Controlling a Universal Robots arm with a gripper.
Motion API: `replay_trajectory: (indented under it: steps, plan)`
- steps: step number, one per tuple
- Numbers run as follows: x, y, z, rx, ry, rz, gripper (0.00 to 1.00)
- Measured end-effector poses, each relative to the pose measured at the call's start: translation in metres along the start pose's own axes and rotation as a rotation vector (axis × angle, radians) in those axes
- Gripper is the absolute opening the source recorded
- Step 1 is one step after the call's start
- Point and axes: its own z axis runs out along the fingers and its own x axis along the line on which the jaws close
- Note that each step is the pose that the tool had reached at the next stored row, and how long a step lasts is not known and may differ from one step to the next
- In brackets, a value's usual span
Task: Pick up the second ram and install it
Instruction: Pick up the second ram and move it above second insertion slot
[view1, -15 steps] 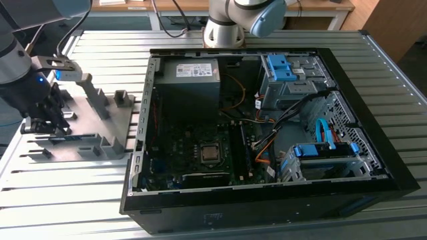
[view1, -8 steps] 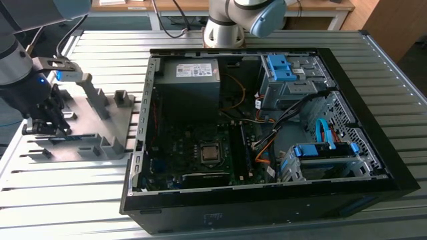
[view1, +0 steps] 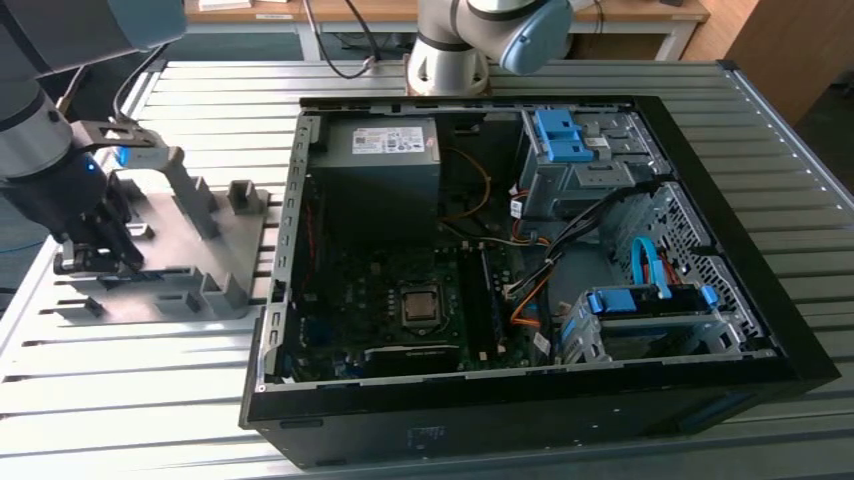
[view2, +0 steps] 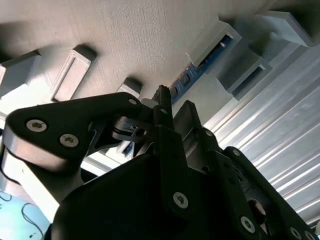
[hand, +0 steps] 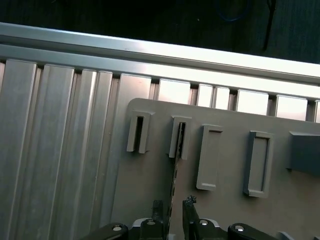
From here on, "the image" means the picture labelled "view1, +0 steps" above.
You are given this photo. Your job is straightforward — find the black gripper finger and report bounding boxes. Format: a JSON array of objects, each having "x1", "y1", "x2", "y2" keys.
[{"x1": 83, "y1": 199, "x2": 146, "y2": 274}]

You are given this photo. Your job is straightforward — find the RAM stick with white label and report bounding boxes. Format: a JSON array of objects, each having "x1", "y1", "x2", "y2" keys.
[{"x1": 99, "y1": 268, "x2": 196, "y2": 281}]

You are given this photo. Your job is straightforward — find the grey parts rack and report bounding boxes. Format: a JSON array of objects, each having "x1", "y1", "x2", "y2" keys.
[{"x1": 39, "y1": 145, "x2": 275, "y2": 329}]

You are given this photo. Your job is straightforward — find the grey power supply unit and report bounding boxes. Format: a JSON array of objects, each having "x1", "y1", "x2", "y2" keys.
[{"x1": 307, "y1": 117, "x2": 446, "y2": 246}]

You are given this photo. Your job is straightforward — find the green motherboard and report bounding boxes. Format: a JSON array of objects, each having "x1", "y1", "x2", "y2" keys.
[{"x1": 286, "y1": 239, "x2": 555, "y2": 381}]

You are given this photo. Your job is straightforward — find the CPU with silver top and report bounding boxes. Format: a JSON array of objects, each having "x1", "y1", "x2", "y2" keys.
[{"x1": 399, "y1": 284, "x2": 447, "y2": 326}]

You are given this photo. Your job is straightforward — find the black graphics card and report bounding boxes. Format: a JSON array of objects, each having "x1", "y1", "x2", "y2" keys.
[{"x1": 363, "y1": 342, "x2": 462, "y2": 376}]

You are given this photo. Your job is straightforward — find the black PC case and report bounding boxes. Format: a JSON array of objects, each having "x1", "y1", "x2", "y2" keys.
[{"x1": 238, "y1": 93, "x2": 841, "y2": 471}]

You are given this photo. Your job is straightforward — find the blue disk carrier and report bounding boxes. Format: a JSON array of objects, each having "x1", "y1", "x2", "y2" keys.
[{"x1": 533, "y1": 108, "x2": 597, "y2": 164}]

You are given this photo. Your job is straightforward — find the grey metal drive cage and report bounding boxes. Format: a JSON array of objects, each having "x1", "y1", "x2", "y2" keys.
[{"x1": 518, "y1": 107, "x2": 673, "y2": 221}]

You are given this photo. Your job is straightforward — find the hard disk in blue carrier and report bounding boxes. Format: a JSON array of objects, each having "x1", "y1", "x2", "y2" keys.
[{"x1": 586, "y1": 284, "x2": 719, "y2": 319}]

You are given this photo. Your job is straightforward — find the grey metal disk bay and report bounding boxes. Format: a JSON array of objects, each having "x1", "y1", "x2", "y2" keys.
[{"x1": 557, "y1": 299, "x2": 762, "y2": 364}]

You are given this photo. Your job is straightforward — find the brown wooden cabinet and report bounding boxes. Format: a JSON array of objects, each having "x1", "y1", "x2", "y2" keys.
[{"x1": 724, "y1": 0, "x2": 854, "y2": 126}]

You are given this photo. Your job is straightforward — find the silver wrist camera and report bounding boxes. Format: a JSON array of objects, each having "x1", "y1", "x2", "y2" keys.
[{"x1": 119, "y1": 144, "x2": 170, "y2": 169}]

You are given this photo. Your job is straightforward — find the black camera bracket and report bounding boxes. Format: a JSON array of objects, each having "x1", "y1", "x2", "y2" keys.
[{"x1": 70, "y1": 119, "x2": 166, "y2": 151}]

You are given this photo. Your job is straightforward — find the red wire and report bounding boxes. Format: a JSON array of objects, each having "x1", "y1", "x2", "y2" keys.
[{"x1": 303, "y1": 204, "x2": 319, "y2": 296}]

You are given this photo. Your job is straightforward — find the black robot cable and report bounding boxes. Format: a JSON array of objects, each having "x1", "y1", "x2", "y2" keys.
[{"x1": 303, "y1": 0, "x2": 402, "y2": 81}]

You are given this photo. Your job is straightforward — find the yellow wire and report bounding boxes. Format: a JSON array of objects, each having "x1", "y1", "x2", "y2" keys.
[{"x1": 443, "y1": 147, "x2": 493, "y2": 221}]

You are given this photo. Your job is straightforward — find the orange wire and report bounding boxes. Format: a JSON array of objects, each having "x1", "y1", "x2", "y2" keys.
[{"x1": 510, "y1": 294, "x2": 546, "y2": 329}]

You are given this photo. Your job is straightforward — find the black wire bundle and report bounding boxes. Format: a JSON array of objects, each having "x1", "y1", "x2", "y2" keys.
[{"x1": 543, "y1": 184, "x2": 653, "y2": 266}]

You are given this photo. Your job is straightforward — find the blue flat data wire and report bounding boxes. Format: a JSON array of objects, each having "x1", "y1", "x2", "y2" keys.
[{"x1": 629, "y1": 235, "x2": 673, "y2": 301}]

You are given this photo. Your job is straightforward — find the wooden desk white frame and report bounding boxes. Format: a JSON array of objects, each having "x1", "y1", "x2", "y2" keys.
[{"x1": 183, "y1": 0, "x2": 710, "y2": 61}]

